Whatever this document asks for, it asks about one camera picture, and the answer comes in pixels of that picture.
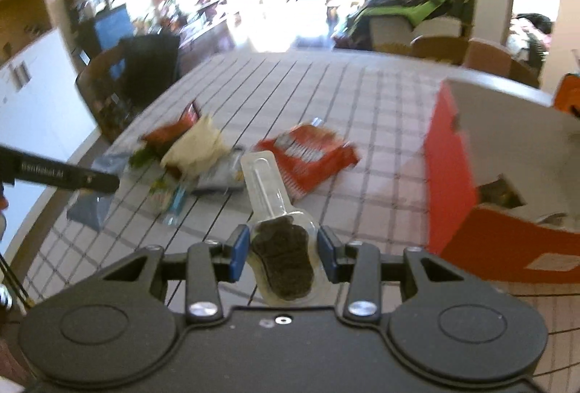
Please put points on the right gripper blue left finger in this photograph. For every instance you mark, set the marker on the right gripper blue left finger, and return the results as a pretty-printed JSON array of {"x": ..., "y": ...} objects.
[{"x": 208, "y": 264}]

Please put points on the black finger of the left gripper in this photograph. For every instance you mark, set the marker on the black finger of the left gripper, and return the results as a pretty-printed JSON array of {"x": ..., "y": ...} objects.
[{"x": 26, "y": 167}]

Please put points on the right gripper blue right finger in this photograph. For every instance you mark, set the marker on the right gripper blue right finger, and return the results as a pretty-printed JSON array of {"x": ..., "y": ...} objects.
[{"x": 359, "y": 265}]

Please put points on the cream white snack bag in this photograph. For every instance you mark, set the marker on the cream white snack bag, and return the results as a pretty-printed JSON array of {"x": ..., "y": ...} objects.
[{"x": 197, "y": 150}]

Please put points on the red patterned snack bag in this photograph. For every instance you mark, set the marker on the red patterned snack bag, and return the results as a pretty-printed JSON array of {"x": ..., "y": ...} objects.
[{"x": 307, "y": 155}]

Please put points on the dark red foil chip bag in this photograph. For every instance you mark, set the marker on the dark red foil chip bag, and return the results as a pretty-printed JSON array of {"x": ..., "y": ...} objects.
[{"x": 169, "y": 133}]

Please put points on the white black snack packet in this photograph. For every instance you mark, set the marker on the white black snack packet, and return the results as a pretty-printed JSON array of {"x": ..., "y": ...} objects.
[{"x": 224, "y": 176}]

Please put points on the wooden chair with black cloth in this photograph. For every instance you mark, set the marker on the wooden chair with black cloth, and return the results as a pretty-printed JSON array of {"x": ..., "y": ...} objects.
[{"x": 119, "y": 83}]

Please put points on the blue screen monitor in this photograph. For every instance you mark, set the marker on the blue screen monitor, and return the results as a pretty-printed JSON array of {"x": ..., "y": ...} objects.
[{"x": 112, "y": 25}]

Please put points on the red white cardboard box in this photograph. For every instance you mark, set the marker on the red white cardboard box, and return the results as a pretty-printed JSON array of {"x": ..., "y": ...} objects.
[{"x": 503, "y": 186}]

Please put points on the wooden chair far right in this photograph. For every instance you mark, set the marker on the wooden chair far right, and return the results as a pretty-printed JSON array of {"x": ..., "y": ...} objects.
[{"x": 479, "y": 55}]

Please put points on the green black jacket pile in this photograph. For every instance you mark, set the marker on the green black jacket pile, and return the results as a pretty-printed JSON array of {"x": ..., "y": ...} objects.
[{"x": 414, "y": 12}]

